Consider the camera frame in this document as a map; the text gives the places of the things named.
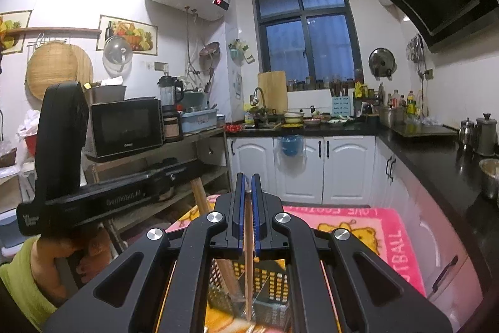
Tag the glass pot lid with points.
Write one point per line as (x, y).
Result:
(117, 54)

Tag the left hand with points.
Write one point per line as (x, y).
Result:
(53, 258)

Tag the hanging steel pan lid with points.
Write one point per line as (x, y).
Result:
(382, 63)

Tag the pink cartoon bear blanket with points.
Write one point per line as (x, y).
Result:
(336, 283)

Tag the blender with black base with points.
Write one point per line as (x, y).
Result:
(171, 94)

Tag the red basin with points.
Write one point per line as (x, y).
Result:
(30, 142)

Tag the dark green utensil basket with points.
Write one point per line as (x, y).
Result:
(271, 311)

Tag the white kitchen cabinets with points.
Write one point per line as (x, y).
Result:
(357, 183)

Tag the blue hanging bucket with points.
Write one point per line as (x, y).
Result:
(292, 145)

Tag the fruit picture on wall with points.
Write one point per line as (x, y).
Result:
(142, 37)

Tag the blue grey dish box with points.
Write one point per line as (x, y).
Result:
(198, 121)

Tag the wooden cutting board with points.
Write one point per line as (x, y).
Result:
(274, 87)

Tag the steel kettle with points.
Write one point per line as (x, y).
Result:
(466, 134)

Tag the wooden chopstick pair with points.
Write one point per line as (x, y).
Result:
(249, 257)

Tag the black microwave oven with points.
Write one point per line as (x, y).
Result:
(120, 127)

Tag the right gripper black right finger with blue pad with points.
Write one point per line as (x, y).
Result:
(336, 283)

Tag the round bamboo board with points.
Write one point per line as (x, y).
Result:
(54, 63)

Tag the dark framed window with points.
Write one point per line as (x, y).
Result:
(308, 39)

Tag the green sleeve forearm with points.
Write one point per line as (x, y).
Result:
(27, 307)

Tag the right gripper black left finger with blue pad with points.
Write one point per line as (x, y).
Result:
(159, 284)

